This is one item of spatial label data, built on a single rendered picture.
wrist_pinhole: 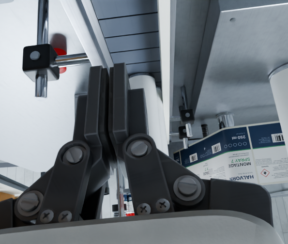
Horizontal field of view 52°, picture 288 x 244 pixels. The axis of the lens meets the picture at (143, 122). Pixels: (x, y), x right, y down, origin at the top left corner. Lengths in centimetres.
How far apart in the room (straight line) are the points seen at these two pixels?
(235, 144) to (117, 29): 45
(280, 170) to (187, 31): 40
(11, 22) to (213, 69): 33
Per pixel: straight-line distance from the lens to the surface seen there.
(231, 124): 76
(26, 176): 538
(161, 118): 53
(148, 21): 39
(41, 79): 31
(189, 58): 59
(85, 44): 28
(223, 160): 75
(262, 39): 49
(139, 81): 50
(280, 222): 593
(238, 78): 59
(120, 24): 39
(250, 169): 74
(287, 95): 57
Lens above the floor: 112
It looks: 18 degrees down
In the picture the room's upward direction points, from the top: 175 degrees clockwise
